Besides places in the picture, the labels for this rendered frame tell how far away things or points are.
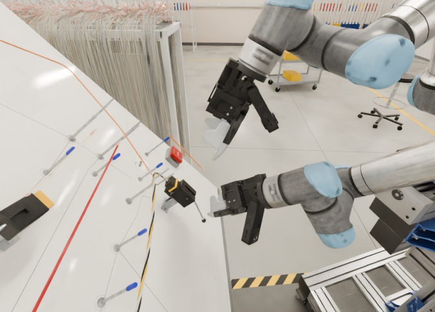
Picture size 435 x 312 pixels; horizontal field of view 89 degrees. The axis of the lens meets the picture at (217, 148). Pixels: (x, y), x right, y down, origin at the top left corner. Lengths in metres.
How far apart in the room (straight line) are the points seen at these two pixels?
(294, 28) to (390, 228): 0.74
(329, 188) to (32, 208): 0.48
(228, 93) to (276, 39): 0.13
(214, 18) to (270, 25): 8.17
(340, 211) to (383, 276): 1.28
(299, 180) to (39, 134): 0.53
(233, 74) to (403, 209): 0.65
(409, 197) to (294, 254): 1.19
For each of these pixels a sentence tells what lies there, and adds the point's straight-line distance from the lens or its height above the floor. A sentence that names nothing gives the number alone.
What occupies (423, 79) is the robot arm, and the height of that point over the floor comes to 1.37.
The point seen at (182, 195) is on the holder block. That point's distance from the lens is 0.61.
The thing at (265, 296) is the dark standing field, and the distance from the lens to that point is 1.73.
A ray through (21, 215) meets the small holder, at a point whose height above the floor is 1.35.
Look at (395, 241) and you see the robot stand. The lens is 0.99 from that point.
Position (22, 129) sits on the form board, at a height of 1.37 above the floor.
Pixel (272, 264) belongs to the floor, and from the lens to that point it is 1.83.
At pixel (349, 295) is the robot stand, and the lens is 1.65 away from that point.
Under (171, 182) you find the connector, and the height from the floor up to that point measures 1.18.
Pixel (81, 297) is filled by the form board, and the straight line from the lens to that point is 0.47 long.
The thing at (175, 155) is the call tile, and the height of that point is 1.12.
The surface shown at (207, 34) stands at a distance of 8.69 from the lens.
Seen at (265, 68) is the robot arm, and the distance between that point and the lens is 0.46.
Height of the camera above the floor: 1.59
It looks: 35 degrees down
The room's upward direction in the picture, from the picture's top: straight up
